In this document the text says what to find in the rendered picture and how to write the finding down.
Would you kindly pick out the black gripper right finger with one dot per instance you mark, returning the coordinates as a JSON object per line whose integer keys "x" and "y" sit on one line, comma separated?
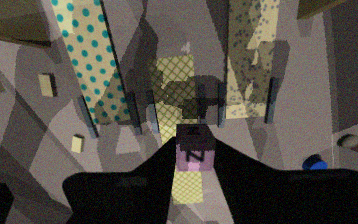
{"x": 258, "y": 194}

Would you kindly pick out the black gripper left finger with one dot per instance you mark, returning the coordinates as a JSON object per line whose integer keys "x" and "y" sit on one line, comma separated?
{"x": 147, "y": 188}

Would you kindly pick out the beige strip with teal polka dots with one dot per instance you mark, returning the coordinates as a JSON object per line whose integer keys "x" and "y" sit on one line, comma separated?
{"x": 89, "y": 44}

